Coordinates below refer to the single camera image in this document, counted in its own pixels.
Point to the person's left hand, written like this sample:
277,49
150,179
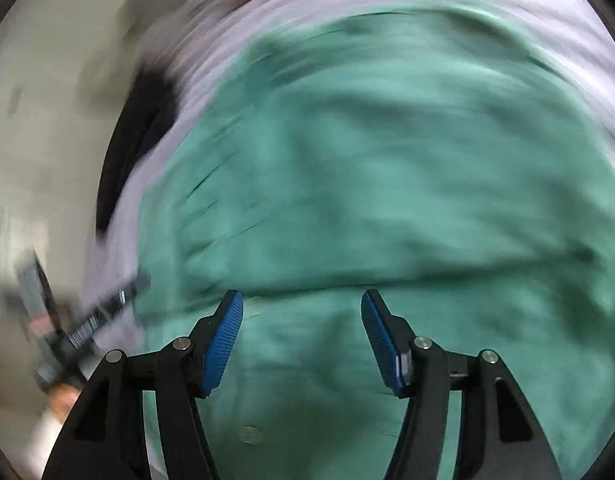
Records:
66,400

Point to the lavender bed sheet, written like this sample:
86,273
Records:
212,35

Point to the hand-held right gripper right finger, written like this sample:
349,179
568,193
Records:
382,340

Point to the green shirt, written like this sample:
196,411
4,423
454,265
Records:
362,185

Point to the person's left forearm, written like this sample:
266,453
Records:
47,440

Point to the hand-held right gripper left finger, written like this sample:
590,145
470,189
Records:
222,340

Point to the black cloth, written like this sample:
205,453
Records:
147,115

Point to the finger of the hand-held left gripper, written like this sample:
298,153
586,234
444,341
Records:
127,295

